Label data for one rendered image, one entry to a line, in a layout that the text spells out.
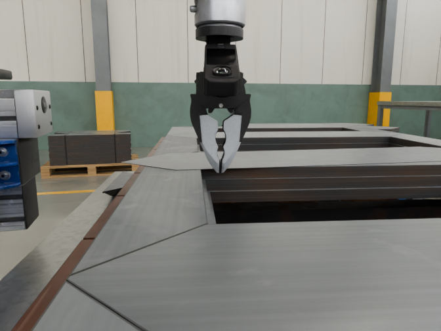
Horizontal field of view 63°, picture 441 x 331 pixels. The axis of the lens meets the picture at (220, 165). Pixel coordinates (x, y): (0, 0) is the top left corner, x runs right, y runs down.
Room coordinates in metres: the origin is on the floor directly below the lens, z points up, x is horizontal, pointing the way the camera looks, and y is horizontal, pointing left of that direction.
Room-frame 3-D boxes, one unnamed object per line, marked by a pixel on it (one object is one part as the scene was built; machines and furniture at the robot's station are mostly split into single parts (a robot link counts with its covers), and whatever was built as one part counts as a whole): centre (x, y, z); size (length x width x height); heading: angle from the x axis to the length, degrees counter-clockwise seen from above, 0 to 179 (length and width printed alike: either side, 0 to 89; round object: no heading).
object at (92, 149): (4.95, 1.75, 0.26); 1.20 x 0.80 x 0.53; 104
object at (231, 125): (0.57, -0.01, 0.91); 0.06 x 0.03 x 0.09; 4
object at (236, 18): (0.57, 0.00, 1.10); 0.08 x 0.08 x 0.05
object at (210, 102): (0.57, 0.00, 1.02); 0.09 x 0.08 x 0.12; 4
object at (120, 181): (1.19, 0.29, 0.70); 0.39 x 0.12 x 0.04; 4
